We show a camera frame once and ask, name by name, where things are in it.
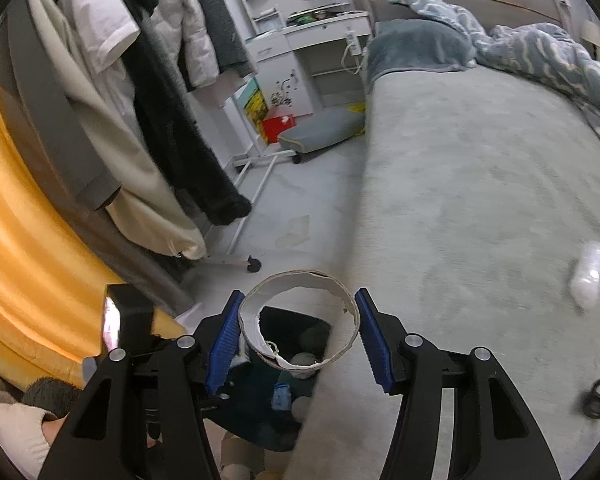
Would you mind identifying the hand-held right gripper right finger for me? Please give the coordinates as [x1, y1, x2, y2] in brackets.
[354, 287, 563, 480]

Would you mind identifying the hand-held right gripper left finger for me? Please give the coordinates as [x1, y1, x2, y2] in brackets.
[37, 289, 246, 480]

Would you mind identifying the cardboard tape ring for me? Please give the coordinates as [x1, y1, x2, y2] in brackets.
[238, 270, 361, 372]

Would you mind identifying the dark teal trash bin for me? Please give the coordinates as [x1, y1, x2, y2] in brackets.
[200, 307, 331, 453]

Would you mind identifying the grey curtain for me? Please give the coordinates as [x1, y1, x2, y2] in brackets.
[92, 200, 198, 318]

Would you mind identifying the beige cloth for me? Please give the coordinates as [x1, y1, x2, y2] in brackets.
[202, 417, 286, 480]

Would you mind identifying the dark fuzzy cloth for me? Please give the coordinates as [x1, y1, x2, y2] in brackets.
[0, 367, 83, 418]

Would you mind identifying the beige jacket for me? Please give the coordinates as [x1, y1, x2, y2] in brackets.
[25, 0, 208, 261]

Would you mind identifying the white clothes rack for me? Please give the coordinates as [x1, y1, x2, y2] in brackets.
[207, 77, 301, 273]

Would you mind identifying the yellow curtain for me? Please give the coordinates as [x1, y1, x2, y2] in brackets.
[0, 45, 186, 391]

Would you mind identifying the grey bed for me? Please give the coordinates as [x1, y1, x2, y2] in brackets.
[290, 0, 600, 480]

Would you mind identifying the black fuzzy coat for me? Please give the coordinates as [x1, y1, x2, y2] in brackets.
[100, 0, 253, 227]

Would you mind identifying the grey garment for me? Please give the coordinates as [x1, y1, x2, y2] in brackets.
[5, 2, 123, 211]

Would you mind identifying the red box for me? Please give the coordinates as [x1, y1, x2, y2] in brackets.
[261, 114, 297, 145]

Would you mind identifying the grey floor cushion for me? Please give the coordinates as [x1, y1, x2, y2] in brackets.
[277, 108, 366, 153]

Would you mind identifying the black curved plastic piece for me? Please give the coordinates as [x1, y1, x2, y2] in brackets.
[580, 379, 600, 420]

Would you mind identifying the yellow bag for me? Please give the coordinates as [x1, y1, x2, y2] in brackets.
[347, 102, 367, 136]

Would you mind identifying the yellow painting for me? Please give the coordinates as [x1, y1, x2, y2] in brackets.
[240, 80, 270, 128]

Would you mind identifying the white puffer jacket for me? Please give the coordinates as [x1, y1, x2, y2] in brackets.
[147, 0, 220, 93]

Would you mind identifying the white t-shirt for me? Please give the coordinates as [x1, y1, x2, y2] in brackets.
[60, 0, 141, 86]

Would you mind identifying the white dressing table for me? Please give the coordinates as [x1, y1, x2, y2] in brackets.
[237, 0, 373, 116]

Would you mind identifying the grey-blue pillow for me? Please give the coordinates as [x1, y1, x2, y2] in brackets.
[362, 19, 477, 92]

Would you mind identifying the dark grey coat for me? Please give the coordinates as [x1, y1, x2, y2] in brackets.
[180, 0, 258, 78]

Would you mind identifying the blue patterned blanket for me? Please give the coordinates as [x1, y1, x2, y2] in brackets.
[389, 0, 600, 161]

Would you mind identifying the white charger cable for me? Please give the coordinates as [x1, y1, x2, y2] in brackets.
[341, 27, 363, 76]

